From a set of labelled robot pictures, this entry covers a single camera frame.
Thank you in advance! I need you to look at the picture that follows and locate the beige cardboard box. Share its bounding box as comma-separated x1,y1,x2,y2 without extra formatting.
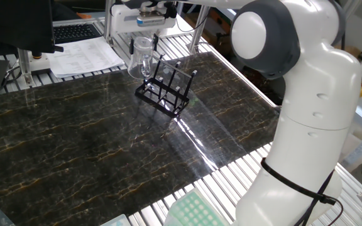
339,131,362,164

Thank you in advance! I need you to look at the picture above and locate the black wire cup rack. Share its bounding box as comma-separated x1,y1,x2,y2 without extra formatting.
134,55,198,119

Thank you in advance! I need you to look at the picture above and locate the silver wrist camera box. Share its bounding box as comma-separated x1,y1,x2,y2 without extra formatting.
136,14,167,28

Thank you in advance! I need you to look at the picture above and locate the white paper stack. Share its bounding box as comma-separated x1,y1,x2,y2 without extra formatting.
46,36,126,79

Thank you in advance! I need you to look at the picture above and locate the white stand base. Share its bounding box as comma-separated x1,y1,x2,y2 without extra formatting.
30,58,52,75

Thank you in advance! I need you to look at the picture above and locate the aluminium frame post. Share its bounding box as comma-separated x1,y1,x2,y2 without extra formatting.
16,48,35,88
188,4,211,55
103,0,117,46

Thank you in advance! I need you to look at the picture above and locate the black camera cable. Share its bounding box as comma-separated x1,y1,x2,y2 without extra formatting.
293,169,344,226

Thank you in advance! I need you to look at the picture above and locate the black computer monitor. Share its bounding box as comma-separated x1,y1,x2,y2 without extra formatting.
0,0,65,55

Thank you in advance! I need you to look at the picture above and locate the green pipette tip box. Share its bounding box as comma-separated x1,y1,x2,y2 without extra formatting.
163,187,232,226

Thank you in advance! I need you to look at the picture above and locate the clear glass handled cup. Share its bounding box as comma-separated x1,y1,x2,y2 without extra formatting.
127,36,155,80

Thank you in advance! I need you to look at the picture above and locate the black keyboard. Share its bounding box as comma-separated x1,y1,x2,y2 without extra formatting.
52,23,102,45

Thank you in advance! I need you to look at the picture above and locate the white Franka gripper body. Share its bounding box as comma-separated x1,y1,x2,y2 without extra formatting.
110,4,177,35

